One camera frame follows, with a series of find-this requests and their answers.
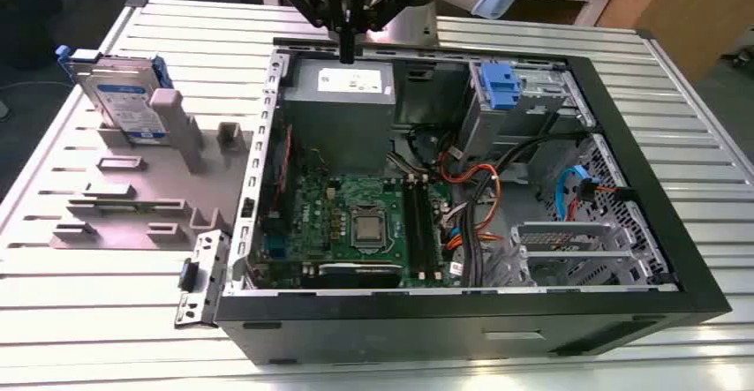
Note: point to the hard disk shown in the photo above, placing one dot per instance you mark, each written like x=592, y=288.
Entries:
x=127, y=108

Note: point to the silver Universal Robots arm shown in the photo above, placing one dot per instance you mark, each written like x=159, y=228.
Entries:
x=413, y=29

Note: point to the metal disk bay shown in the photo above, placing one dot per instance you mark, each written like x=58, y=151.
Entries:
x=577, y=254

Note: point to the blue plastic drive latch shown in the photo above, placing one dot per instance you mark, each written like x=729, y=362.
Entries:
x=501, y=86

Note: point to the grey power supply unit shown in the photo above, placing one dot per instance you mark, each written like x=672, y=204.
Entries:
x=335, y=135

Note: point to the metal optical drive cage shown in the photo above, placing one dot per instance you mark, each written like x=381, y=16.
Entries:
x=501, y=130

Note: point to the green Dell motherboard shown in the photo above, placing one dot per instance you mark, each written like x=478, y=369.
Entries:
x=386, y=197

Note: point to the black CPU socket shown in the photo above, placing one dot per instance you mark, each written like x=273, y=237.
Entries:
x=369, y=209

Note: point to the grey plastic parts rack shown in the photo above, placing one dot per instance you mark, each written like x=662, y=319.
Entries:
x=165, y=188

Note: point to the silver CPU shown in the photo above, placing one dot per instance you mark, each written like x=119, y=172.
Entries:
x=368, y=227

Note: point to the RAM slot with white clips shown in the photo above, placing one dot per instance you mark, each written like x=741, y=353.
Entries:
x=416, y=227
x=430, y=227

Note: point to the brown wooden cabinet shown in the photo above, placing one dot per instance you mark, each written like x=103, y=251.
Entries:
x=696, y=11

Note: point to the green RAM stick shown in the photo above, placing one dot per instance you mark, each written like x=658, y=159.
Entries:
x=123, y=206

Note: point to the blue VGA port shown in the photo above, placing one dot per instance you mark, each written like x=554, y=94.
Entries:
x=278, y=247

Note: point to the black graphics card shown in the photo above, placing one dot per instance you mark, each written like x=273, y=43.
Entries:
x=354, y=278

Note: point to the black open PC case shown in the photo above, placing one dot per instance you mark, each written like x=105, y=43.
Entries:
x=413, y=333

